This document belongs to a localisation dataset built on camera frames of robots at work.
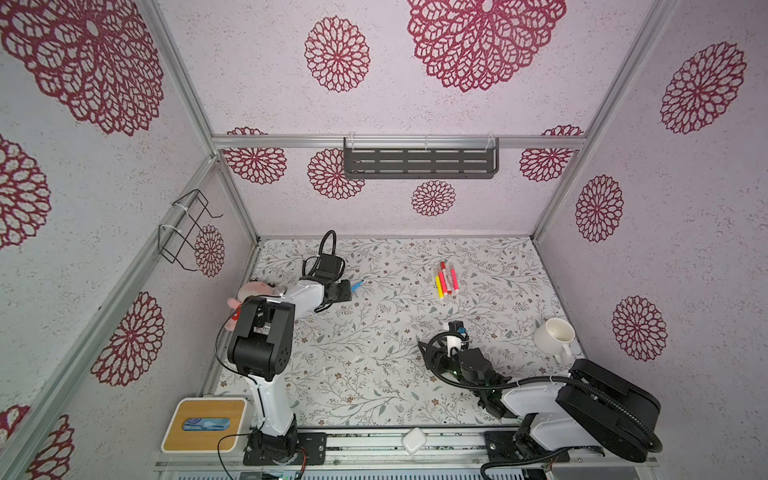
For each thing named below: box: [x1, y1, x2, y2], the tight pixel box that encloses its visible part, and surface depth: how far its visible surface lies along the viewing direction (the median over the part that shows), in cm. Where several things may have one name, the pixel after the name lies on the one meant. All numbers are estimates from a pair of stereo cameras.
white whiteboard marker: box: [440, 261, 449, 294], surface depth 111 cm
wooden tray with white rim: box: [161, 397, 247, 453], surface depth 76 cm
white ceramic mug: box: [534, 317, 576, 365], surface depth 89 cm
